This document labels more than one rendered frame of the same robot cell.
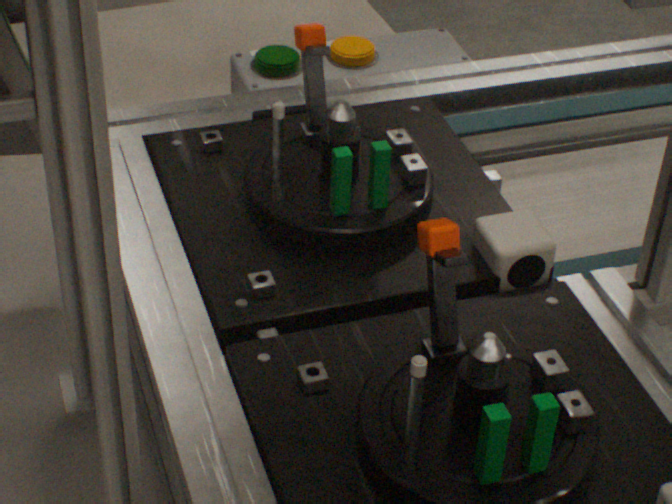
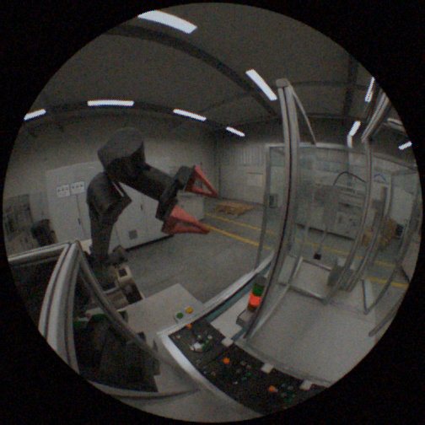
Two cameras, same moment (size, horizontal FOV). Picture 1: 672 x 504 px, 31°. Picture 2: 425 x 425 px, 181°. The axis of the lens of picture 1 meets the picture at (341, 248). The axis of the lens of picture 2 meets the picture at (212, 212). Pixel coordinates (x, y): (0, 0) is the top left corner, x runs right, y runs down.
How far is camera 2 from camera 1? 53 cm
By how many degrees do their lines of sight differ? 29
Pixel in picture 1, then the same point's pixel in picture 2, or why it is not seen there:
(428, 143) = (207, 326)
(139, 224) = (174, 352)
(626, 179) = (231, 315)
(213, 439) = (203, 383)
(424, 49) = (198, 305)
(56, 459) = (178, 378)
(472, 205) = (218, 336)
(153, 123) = (168, 332)
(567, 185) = (224, 320)
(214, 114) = (175, 328)
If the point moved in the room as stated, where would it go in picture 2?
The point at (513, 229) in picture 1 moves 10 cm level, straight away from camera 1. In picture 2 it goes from (227, 341) to (222, 326)
